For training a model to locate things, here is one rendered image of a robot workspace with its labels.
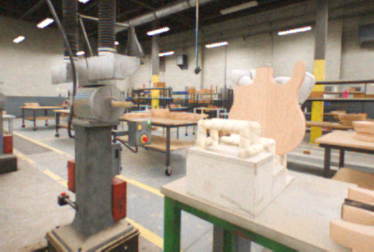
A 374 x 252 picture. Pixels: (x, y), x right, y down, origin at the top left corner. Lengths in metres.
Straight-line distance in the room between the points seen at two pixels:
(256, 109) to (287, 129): 0.16
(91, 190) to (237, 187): 1.26
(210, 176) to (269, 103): 0.45
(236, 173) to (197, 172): 0.16
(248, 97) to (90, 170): 1.21
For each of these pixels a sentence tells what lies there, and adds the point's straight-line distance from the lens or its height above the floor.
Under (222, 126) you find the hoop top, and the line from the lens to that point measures 0.72.
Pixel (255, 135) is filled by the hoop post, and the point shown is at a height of 1.17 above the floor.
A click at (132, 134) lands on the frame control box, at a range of 1.70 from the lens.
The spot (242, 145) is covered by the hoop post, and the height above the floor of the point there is 1.14.
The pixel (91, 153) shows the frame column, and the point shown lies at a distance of 1.70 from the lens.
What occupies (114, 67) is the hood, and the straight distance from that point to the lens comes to 1.24.
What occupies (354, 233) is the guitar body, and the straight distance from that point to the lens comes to 0.68.
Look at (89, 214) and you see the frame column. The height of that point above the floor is 0.45.
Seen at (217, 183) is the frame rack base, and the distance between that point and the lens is 0.76.
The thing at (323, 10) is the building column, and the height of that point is 4.05.
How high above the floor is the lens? 1.28
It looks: 3 degrees down
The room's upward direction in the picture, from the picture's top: 1 degrees clockwise
